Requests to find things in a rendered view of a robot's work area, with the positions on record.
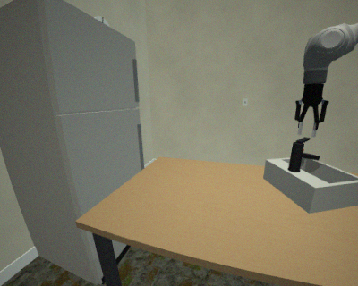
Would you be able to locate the white sink basin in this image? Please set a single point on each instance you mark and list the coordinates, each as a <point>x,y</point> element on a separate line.
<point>333,189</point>

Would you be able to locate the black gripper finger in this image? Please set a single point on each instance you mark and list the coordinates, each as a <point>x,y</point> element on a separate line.
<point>300,118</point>
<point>316,114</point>

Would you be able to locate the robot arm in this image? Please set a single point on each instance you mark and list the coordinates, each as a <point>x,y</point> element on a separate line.
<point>325,47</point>

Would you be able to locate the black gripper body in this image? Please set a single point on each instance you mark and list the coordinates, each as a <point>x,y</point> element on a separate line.
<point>313,91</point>

